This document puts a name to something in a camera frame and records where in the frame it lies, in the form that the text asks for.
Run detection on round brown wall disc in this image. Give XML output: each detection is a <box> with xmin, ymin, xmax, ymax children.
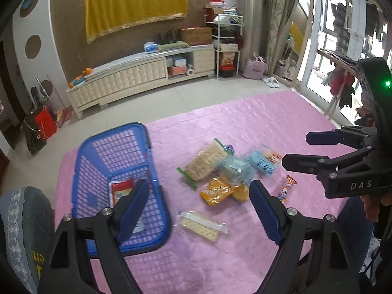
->
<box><xmin>25</xmin><ymin>35</ymin><xmax>42</xmax><ymax>59</ymax></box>
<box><xmin>40</xmin><ymin>80</ymin><xmax>53</xmax><ymax>98</ymax></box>

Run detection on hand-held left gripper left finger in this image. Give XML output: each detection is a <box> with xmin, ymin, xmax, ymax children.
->
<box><xmin>38</xmin><ymin>178</ymin><xmax>150</xmax><ymax>294</ymax></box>

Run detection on clothes drying rack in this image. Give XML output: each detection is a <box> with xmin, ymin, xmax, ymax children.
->
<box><xmin>317</xmin><ymin>48</ymin><xmax>368</xmax><ymax>120</ymax></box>

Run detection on green folded towel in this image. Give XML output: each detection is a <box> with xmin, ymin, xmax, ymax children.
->
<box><xmin>157</xmin><ymin>41</ymin><xmax>189</xmax><ymax>52</ymax></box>

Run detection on pink quilted mat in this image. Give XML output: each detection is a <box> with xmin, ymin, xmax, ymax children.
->
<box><xmin>53</xmin><ymin>90</ymin><xmax>380</xmax><ymax>294</ymax></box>

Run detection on white metal rack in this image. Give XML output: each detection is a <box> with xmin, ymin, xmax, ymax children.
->
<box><xmin>205</xmin><ymin>14</ymin><xmax>244</xmax><ymax>79</ymax></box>

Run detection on white standing air conditioner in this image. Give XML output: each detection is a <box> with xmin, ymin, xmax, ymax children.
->
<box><xmin>242</xmin><ymin>0</ymin><xmax>267</xmax><ymax>68</ymax></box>

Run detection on person's right hand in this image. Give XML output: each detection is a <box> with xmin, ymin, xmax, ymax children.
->
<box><xmin>361</xmin><ymin>190</ymin><xmax>392</xmax><ymax>222</ymax></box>

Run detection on large orange snack packet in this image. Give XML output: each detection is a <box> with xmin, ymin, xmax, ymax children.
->
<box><xmin>199</xmin><ymin>176</ymin><xmax>235</xmax><ymax>206</ymax></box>

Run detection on patterned curtain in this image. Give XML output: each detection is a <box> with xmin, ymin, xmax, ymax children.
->
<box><xmin>264</xmin><ymin>0</ymin><xmax>291</xmax><ymax>68</ymax></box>

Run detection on pink tote bag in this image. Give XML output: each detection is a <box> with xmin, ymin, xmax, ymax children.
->
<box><xmin>244</xmin><ymin>56</ymin><xmax>268</xmax><ymax>80</ymax></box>

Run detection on round wall disc blue centre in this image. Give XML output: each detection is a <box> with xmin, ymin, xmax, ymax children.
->
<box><xmin>20</xmin><ymin>0</ymin><xmax>40</xmax><ymax>17</ymax></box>

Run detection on small orange snack packet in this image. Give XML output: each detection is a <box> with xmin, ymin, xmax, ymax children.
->
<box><xmin>230</xmin><ymin>184</ymin><xmax>250</xmax><ymax>203</ymax></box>

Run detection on small blue white packet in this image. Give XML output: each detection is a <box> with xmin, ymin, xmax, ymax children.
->
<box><xmin>132</xmin><ymin>217</ymin><xmax>147</xmax><ymax>234</ymax></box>

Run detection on standing arched mirror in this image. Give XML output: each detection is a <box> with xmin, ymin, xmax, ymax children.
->
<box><xmin>272</xmin><ymin>0</ymin><xmax>315</xmax><ymax>88</ymax></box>

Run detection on red black box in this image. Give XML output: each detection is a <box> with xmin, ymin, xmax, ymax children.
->
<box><xmin>219</xmin><ymin>64</ymin><xmax>238</xmax><ymax>78</ymax></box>

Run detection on clear white edged cracker pack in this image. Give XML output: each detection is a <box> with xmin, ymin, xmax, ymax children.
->
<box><xmin>176</xmin><ymin>210</ymin><xmax>230</xmax><ymax>242</ymax></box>

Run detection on white cardboard box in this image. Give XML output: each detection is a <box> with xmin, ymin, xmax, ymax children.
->
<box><xmin>205</xmin><ymin>2</ymin><xmax>229</xmax><ymax>15</ymax></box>

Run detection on blue plastic basket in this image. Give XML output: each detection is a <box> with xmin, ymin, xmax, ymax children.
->
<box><xmin>71</xmin><ymin>122</ymin><xmax>172</xmax><ymax>258</ymax></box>

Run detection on person's blue trouser leg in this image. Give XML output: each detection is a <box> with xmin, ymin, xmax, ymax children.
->
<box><xmin>298</xmin><ymin>197</ymin><xmax>374</xmax><ymax>270</ymax></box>

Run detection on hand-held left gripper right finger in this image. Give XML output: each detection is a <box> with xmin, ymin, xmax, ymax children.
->
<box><xmin>249</xmin><ymin>180</ymin><xmax>365</xmax><ymax>294</ymax></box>

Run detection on blue packet with orange cartoon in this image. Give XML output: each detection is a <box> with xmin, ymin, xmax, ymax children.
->
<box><xmin>245</xmin><ymin>144</ymin><xmax>281</xmax><ymax>176</ymax></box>

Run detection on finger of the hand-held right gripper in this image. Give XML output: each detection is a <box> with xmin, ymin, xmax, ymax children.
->
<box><xmin>306</xmin><ymin>125</ymin><xmax>379</xmax><ymax>149</ymax></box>
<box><xmin>282</xmin><ymin>147</ymin><xmax>379</xmax><ymax>176</ymax></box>

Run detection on red yellow snack packet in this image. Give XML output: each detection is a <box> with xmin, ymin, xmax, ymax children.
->
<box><xmin>110</xmin><ymin>178</ymin><xmax>135</xmax><ymax>207</ymax></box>

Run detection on hanging clothes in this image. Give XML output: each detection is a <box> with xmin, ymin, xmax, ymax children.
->
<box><xmin>331</xmin><ymin>1</ymin><xmax>392</xmax><ymax>42</ymax></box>

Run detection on red bag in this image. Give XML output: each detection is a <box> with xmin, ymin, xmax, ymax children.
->
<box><xmin>34</xmin><ymin>106</ymin><xmax>58</xmax><ymax>140</ymax></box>

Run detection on green edged cracker pack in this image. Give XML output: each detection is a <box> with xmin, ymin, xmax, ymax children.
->
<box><xmin>177</xmin><ymin>138</ymin><xmax>236</xmax><ymax>190</ymax></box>

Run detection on pink broom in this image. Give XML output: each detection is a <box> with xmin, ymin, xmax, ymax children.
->
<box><xmin>57</xmin><ymin>107</ymin><xmax>74</xmax><ymax>127</ymax></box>

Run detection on cream tv cabinet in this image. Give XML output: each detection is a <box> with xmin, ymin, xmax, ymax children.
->
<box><xmin>66</xmin><ymin>43</ymin><xmax>216</xmax><ymax>119</ymax></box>

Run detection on brown cardboard box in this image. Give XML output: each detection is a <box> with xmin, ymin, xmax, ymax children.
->
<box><xmin>178</xmin><ymin>27</ymin><xmax>213</xmax><ymax>46</ymax></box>

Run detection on yellow wall cloth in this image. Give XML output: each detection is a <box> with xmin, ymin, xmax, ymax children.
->
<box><xmin>84</xmin><ymin>0</ymin><xmax>189</xmax><ymax>44</ymax></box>

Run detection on orange red snack bar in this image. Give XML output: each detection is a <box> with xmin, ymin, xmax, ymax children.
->
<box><xmin>277</xmin><ymin>174</ymin><xmax>298</xmax><ymax>202</ymax></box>

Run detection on row of dark bottles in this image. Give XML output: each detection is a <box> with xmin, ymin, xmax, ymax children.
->
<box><xmin>158</xmin><ymin>31</ymin><xmax>180</xmax><ymax>45</ymax></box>

